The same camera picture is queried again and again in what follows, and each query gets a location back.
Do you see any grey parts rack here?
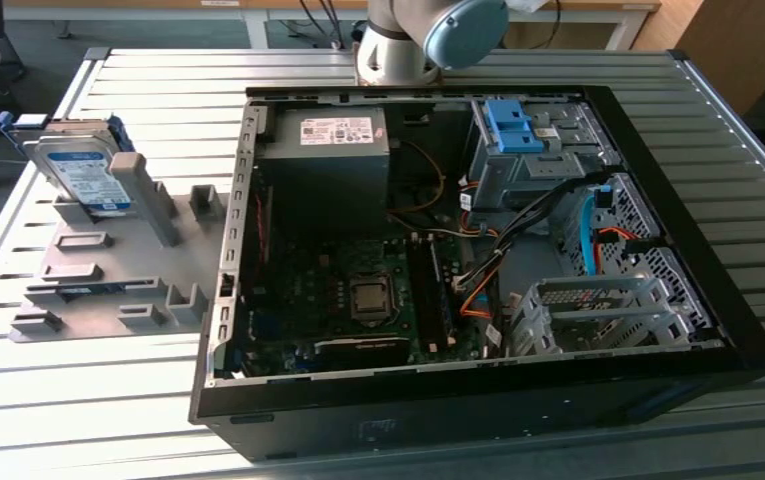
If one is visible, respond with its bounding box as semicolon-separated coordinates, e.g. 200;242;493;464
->
6;152;231;345

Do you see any red twisted wire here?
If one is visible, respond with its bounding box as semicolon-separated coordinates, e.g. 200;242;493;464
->
254;189;274;264

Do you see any blue plastic latch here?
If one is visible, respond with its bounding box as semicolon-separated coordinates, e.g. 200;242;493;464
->
485;99;550;154

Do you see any white framed desk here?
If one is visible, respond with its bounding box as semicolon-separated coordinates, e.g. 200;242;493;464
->
0;0;663;51

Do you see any silver disk bay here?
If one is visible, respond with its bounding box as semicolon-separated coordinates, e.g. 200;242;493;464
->
507;272;723;356

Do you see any green motherboard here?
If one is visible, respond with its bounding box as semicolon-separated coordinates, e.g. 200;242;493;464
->
240;234;490;376

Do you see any blue wire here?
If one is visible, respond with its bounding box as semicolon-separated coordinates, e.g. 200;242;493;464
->
578;187;614;276

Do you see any yellow wire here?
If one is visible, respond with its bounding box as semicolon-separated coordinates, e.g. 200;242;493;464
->
386;141;447;215

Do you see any orange flat wire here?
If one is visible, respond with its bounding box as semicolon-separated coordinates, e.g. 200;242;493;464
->
591;227;643;261

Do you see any CPU socket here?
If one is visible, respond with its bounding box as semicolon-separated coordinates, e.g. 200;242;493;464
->
346;272;397;326

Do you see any black graphics card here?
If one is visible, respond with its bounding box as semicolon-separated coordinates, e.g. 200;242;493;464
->
311;333;414;371

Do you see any brown wooden cabinet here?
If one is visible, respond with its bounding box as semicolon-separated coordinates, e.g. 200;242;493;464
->
631;0;765;117

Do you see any dark blue RAM stick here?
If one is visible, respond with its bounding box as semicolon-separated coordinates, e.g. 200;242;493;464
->
54;282;123;297

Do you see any black PC case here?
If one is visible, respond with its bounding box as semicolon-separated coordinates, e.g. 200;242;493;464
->
186;83;765;464

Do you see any black cable bundle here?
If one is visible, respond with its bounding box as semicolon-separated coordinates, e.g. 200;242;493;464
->
451;172;607;294

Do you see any grey power supply unit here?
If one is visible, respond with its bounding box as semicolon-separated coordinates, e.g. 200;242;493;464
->
258;105;394;241

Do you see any black RAM stick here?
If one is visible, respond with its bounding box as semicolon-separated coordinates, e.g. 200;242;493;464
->
406;232;438;354

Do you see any thin orange wire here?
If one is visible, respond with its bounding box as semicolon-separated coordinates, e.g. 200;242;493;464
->
459;279;494;319

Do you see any hard disk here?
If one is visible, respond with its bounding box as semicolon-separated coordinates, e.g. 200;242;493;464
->
0;110;138;219

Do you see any silver drive cage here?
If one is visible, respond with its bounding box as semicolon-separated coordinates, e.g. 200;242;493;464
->
467;98;623;214

